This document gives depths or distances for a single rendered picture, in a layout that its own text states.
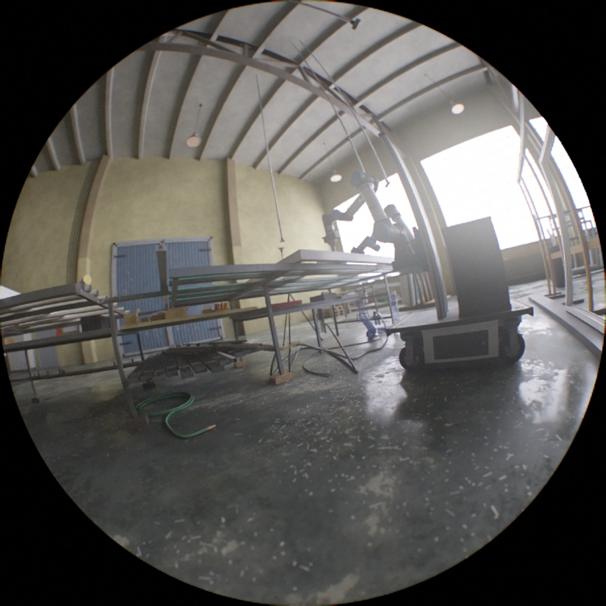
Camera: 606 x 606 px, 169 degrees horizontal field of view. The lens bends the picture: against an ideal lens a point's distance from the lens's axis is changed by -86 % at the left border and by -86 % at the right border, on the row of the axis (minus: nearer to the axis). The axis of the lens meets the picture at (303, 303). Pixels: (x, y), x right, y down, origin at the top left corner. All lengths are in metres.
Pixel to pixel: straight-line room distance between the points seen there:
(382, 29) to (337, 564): 9.35
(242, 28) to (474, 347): 8.33
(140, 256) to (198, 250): 2.28
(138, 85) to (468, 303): 9.40
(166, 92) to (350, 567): 9.37
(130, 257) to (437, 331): 8.24
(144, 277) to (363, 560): 7.90
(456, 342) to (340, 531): 1.03
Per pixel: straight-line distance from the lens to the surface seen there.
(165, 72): 8.61
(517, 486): 0.70
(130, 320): 2.10
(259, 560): 0.60
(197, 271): 1.13
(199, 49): 6.01
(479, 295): 1.28
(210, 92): 8.82
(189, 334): 7.56
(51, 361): 9.17
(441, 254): 8.80
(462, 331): 1.23
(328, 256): 1.54
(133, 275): 7.95
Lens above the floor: 0.53
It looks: 2 degrees up
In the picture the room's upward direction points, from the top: 10 degrees counter-clockwise
